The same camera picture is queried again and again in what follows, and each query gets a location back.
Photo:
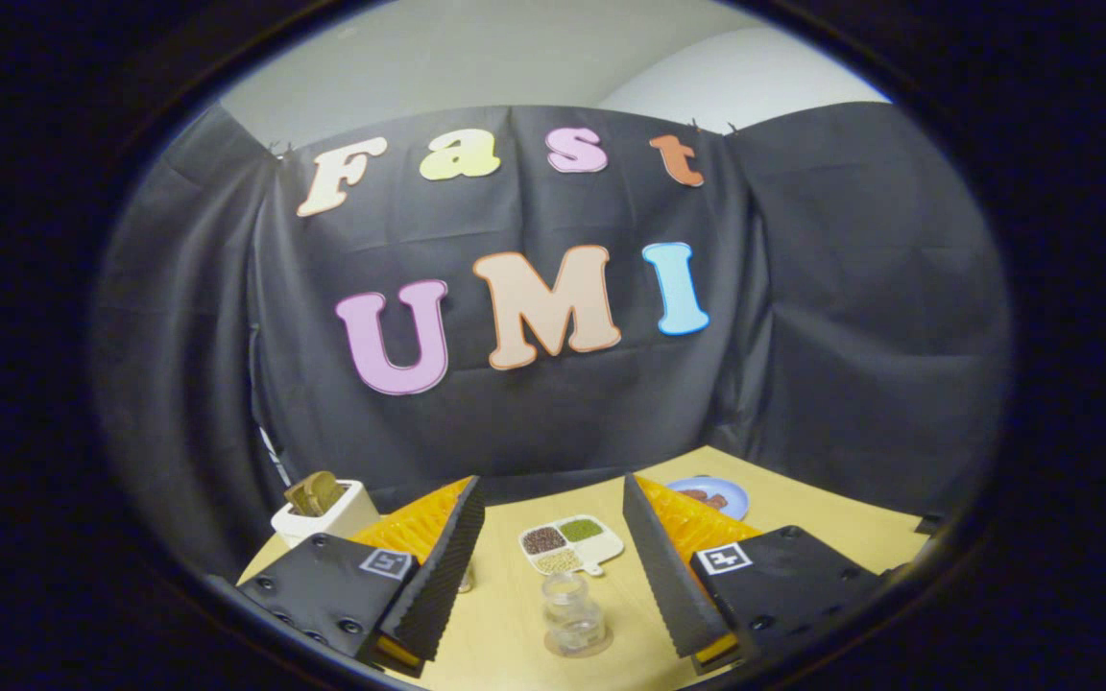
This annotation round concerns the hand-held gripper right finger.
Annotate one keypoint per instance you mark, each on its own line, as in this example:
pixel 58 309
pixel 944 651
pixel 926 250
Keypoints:
pixel 668 576

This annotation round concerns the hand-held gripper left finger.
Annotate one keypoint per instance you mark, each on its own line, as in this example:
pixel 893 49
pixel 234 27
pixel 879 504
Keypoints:
pixel 443 576

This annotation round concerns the clear glass bottle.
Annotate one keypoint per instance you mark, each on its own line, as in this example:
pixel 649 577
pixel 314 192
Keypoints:
pixel 572 614

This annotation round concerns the small faceted glass jar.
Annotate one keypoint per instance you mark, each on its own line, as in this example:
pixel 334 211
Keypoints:
pixel 467 579

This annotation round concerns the brown cookie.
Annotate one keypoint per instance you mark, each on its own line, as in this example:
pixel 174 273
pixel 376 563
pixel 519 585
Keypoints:
pixel 692 495
pixel 715 501

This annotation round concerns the wooden table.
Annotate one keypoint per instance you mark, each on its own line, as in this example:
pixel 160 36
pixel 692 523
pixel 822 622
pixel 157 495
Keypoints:
pixel 505 633

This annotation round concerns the white divided grain dish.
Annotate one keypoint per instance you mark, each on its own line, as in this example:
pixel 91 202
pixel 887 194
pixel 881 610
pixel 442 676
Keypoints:
pixel 572 544

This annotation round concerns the blue plate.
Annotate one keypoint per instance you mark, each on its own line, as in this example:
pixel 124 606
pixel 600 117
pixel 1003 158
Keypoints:
pixel 733 489

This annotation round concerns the white square holder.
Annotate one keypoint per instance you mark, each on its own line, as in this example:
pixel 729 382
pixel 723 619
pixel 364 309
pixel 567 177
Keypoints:
pixel 323 526

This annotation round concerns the brown bread slices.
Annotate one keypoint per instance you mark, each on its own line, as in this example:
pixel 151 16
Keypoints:
pixel 315 492

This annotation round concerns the black table clamp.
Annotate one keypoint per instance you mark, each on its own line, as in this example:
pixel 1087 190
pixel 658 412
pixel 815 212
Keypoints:
pixel 929 524

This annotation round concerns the black backdrop cloth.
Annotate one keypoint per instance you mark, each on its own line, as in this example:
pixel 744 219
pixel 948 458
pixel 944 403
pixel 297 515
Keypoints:
pixel 851 288

